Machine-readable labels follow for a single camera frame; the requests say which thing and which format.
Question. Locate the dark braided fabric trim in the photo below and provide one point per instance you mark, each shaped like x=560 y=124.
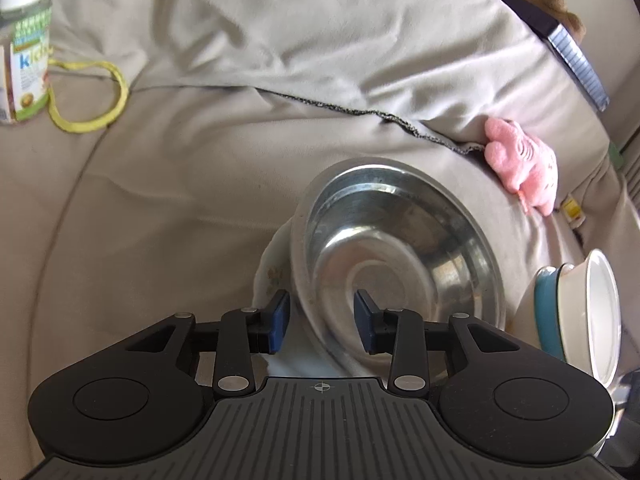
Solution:
x=380 y=116

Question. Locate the pink plush toy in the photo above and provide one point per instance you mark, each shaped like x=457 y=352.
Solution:
x=525 y=165

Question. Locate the white paper tub bowl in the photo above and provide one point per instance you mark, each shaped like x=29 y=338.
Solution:
x=595 y=320

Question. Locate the brown plush toy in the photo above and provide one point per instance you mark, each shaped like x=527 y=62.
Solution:
x=555 y=2

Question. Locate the white floral scalloped plate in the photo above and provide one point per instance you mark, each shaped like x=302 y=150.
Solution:
x=270 y=270

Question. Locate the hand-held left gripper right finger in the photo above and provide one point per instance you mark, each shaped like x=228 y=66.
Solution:
x=364 y=322

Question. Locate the clear vitamin bottle white cap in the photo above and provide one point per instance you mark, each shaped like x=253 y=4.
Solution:
x=25 y=60

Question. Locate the beige sofa cover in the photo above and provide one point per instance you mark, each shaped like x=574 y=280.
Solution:
x=200 y=170

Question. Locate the blue enamel bowl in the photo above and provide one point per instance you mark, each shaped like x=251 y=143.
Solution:
x=546 y=310

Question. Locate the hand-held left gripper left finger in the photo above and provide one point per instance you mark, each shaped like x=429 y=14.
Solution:
x=279 y=322

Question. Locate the stainless steel bowl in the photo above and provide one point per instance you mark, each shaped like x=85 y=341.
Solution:
x=400 y=260

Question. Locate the yellow fabric tag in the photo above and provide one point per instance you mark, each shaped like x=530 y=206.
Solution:
x=572 y=209

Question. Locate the dark blue notebook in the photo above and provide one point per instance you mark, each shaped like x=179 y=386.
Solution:
x=565 y=45

